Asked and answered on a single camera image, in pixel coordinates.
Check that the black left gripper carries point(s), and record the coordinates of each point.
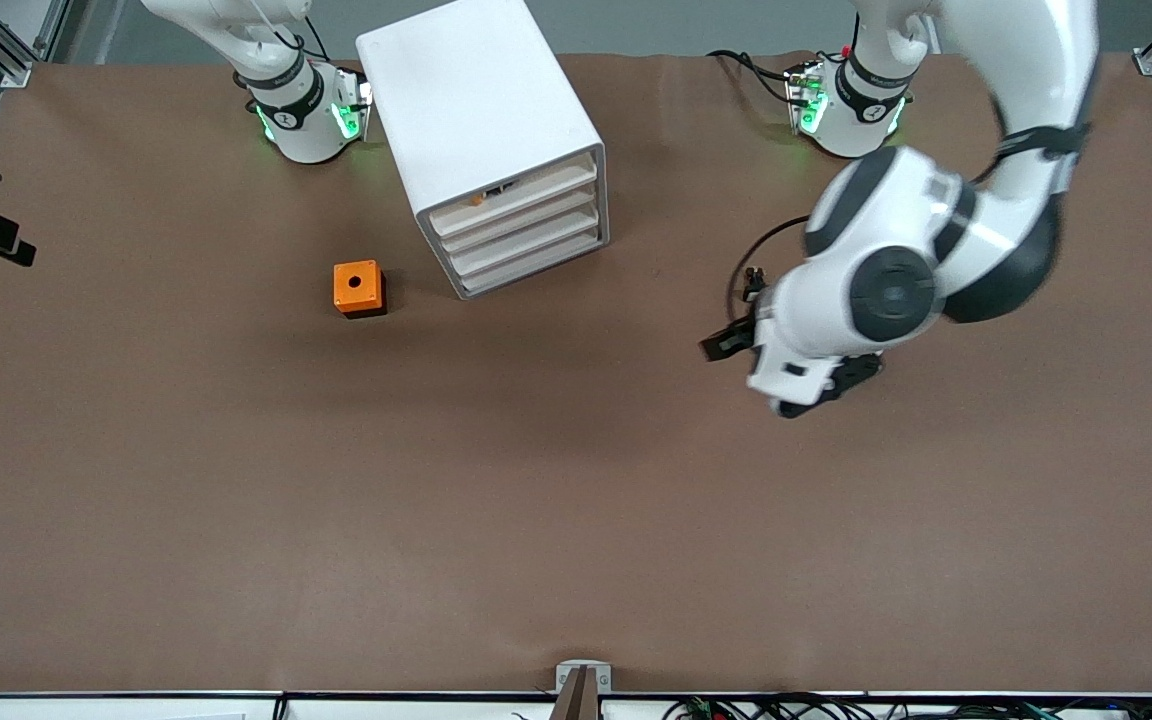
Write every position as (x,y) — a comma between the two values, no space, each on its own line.
(743,337)

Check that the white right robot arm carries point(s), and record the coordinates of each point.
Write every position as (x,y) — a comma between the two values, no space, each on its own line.
(301,130)

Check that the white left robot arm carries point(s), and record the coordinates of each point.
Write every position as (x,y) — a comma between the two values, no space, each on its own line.
(1036,60)

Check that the brown table mat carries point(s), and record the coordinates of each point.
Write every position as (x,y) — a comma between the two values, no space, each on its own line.
(576,520)

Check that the orange box with hole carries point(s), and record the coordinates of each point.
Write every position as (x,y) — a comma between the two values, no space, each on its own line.
(344,295)

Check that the black white push button switch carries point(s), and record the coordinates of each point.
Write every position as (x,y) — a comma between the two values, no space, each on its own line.
(755,280)

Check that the grey base connector bracket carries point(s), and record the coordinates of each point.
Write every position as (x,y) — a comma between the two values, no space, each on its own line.
(351,115)
(808,105)

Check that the grey metal bracket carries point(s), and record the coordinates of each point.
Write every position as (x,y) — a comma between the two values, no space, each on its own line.
(562,672)

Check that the brown post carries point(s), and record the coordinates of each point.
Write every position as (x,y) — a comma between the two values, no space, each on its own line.
(578,700)

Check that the white table edge rail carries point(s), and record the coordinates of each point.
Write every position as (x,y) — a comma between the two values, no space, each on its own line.
(86,708)

